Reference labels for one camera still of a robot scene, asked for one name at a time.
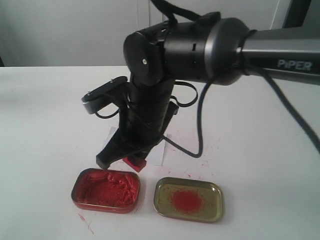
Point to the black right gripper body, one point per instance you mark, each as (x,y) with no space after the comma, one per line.
(143,118)

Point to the red stamp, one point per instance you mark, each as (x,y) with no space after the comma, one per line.
(135,163)

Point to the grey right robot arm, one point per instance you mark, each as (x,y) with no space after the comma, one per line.
(208,49)

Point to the red ink tin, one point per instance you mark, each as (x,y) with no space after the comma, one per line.
(110,191)

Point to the white paper sheet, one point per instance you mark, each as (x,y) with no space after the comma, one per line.
(156,155)

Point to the gold tin lid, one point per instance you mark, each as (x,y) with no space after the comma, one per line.
(189,200)

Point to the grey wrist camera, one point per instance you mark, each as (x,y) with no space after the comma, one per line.
(108,93)

